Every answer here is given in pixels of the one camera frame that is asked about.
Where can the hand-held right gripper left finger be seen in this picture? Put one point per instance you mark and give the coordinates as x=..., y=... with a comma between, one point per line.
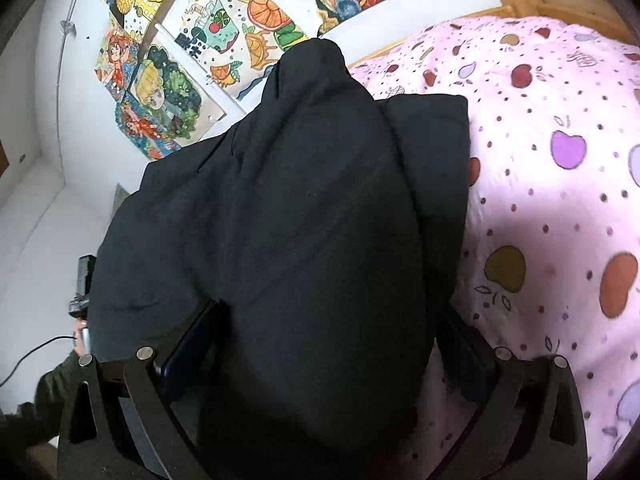
x=195, y=345

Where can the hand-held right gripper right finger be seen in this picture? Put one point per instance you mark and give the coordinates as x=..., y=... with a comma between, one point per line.
x=465, y=360

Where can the black jacket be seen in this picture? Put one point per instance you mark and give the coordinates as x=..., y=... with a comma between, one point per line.
x=300, y=260

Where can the person's left forearm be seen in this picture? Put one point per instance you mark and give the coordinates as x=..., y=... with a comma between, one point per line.
x=45, y=395

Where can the person's left hand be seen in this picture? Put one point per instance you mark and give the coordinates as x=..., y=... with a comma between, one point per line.
x=78, y=332

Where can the flying girl drawing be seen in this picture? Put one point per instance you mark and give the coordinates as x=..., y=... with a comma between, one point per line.
x=145, y=132

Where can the pink apple print quilt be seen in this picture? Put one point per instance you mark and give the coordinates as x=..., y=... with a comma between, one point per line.
x=550, y=210

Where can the blond child drawing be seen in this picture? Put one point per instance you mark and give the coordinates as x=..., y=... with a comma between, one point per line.
x=165, y=90

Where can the orange-haired girl drawing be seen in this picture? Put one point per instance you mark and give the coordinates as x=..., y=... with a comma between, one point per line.
x=117, y=60

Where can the fruit drink drawing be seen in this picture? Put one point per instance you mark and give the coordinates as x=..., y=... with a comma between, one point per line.
x=225, y=35

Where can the wooden bed frame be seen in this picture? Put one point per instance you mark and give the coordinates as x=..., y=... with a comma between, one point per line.
x=550, y=5

